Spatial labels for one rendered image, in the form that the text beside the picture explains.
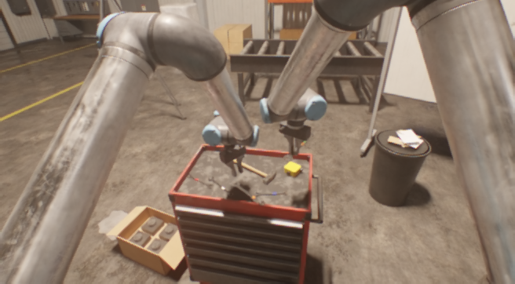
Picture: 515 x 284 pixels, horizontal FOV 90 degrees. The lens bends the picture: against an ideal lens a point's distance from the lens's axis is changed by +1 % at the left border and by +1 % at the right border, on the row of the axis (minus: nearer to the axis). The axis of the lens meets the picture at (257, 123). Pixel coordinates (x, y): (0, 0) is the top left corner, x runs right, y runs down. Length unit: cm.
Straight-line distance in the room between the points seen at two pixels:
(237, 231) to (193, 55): 107
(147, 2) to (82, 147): 938
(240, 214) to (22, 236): 99
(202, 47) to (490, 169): 54
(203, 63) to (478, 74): 48
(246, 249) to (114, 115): 118
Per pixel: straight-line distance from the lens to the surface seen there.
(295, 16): 894
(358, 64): 416
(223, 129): 108
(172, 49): 59
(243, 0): 915
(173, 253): 216
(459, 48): 48
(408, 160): 247
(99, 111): 56
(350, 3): 46
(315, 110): 93
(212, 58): 61
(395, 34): 308
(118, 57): 61
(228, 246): 160
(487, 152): 48
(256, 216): 136
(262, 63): 409
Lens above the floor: 190
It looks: 29 degrees down
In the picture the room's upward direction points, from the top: 1 degrees counter-clockwise
